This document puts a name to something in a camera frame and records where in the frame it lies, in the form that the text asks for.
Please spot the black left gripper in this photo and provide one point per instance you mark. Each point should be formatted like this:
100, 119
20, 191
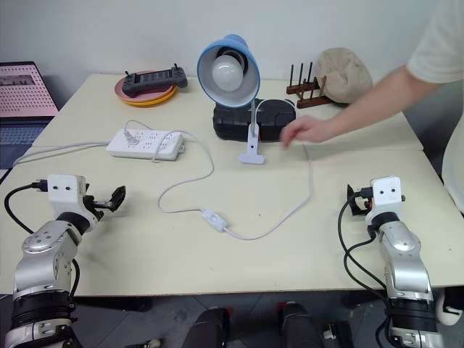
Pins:
97, 205

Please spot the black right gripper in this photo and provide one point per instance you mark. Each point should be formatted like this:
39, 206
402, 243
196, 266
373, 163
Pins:
364, 203

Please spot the person's bare forearm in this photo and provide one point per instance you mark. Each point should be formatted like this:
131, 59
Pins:
377, 101

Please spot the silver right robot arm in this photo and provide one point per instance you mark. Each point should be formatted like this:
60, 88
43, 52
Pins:
402, 250

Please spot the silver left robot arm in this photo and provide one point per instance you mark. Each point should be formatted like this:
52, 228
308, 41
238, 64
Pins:
43, 243

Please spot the blue desk lamp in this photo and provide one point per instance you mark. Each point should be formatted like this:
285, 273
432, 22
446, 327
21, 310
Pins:
232, 47

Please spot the person's bare hand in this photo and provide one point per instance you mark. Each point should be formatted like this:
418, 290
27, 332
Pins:
306, 129

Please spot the white power strip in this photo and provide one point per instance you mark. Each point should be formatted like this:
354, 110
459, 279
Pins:
145, 145

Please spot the yellow plate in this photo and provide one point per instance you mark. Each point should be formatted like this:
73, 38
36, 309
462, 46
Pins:
145, 102

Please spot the pink plate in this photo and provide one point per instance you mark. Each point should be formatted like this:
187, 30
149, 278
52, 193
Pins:
121, 90

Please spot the brown wooden peg rack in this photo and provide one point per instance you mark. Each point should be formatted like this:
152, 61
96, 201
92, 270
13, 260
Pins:
308, 99

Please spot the black plastic case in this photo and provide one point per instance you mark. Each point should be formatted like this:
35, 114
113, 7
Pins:
275, 116

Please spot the dark grey handheld game console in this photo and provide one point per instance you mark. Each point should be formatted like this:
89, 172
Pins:
152, 80

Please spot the beige cloth hat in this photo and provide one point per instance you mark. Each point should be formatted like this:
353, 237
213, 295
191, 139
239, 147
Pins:
344, 72

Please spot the dark rounded shape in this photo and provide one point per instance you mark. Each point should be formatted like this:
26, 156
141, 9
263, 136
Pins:
206, 330
299, 326

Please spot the laptop with pink screen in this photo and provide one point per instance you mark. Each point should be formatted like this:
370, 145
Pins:
21, 94

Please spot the white light bulb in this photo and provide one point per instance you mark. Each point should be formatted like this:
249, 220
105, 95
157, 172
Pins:
229, 74

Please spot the cream t-shirt sleeve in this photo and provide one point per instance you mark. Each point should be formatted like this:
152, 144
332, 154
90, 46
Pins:
440, 40

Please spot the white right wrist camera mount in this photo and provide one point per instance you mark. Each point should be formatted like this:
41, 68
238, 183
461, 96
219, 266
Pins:
386, 197

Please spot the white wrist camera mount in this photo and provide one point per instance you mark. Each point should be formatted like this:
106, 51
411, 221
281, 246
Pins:
386, 197
63, 192

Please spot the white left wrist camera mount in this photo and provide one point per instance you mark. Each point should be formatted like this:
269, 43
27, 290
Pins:
63, 192

